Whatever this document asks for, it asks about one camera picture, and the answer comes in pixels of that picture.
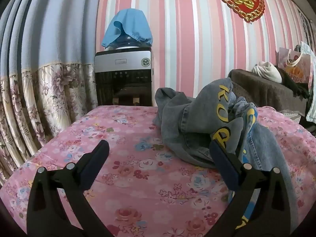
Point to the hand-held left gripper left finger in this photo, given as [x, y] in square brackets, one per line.
[92, 165]

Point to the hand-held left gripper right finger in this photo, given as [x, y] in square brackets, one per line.
[223, 163]

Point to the blue denim jacket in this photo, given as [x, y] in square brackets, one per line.
[192, 118]

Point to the pink floral bed sheet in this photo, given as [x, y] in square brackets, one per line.
[148, 167]

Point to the grey patterned cover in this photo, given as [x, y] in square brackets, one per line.
[292, 116]

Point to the brown blanket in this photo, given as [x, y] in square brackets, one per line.
[266, 91]

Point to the black silver water dispenser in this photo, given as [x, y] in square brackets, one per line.
[123, 79]

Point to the white cloth bundle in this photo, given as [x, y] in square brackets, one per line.
[267, 70]

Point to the white fabric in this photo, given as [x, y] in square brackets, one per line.
[311, 108]

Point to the black cloth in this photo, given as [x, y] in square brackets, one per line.
[296, 87]

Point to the pink gift bag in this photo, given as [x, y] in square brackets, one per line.
[296, 71]

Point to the water bottle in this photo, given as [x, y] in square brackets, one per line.
[126, 42]

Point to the blue floral curtain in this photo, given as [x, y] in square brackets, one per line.
[37, 42]

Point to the blue cloth cover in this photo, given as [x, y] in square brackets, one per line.
[130, 24]

